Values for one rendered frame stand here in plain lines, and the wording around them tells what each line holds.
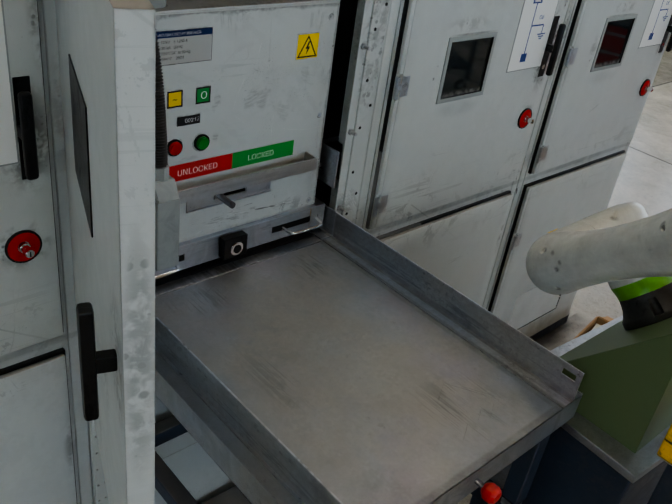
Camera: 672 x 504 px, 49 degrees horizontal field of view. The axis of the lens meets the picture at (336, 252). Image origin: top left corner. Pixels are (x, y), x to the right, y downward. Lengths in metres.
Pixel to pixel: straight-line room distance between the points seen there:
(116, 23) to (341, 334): 0.98
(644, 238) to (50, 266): 0.98
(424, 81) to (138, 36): 1.22
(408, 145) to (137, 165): 1.23
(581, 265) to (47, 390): 1.02
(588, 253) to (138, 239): 0.94
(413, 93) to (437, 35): 0.14
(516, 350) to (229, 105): 0.73
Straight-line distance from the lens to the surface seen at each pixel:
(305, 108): 1.59
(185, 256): 1.54
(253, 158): 1.55
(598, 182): 2.78
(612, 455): 1.53
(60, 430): 1.57
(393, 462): 1.22
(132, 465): 0.82
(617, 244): 1.33
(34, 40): 1.17
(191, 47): 1.37
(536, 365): 1.46
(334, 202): 1.76
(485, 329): 1.50
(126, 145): 0.60
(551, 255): 1.49
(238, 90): 1.46
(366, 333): 1.46
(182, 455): 1.86
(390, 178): 1.78
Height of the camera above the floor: 1.72
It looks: 31 degrees down
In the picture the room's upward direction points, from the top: 9 degrees clockwise
